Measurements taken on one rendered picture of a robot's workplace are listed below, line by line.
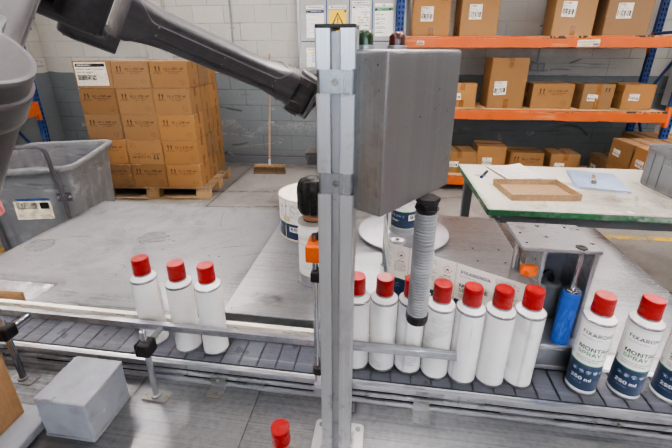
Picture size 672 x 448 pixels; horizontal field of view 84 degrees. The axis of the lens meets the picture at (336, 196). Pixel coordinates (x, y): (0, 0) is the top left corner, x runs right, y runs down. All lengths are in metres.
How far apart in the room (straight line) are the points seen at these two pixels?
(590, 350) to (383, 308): 0.37
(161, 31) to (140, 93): 3.55
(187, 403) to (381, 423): 0.38
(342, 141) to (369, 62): 0.09
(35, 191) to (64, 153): 0.76
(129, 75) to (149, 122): 0.45
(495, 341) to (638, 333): 0.23
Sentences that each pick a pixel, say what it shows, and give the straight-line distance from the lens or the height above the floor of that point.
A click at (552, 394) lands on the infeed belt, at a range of 0.88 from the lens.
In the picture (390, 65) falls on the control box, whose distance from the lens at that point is 0.42.
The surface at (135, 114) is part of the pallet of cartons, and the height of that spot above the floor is 0.90.
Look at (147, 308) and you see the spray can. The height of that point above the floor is 0.98.
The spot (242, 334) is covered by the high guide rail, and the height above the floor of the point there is 0.96.
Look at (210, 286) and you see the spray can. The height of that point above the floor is 1.05.
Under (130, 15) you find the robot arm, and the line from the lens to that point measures 0.61.
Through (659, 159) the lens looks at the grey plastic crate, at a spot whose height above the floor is 0.96.
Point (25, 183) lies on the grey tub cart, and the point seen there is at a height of 0.70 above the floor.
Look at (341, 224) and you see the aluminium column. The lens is 0.48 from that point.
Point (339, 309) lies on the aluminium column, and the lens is 0.55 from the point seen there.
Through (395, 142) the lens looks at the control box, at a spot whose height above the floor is 1.37.
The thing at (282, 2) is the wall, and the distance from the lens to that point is 5.14.
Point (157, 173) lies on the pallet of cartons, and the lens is 4.30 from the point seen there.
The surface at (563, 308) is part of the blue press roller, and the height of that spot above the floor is 1.02.
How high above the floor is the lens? 1.47
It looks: 21 degrees down
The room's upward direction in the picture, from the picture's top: straight up
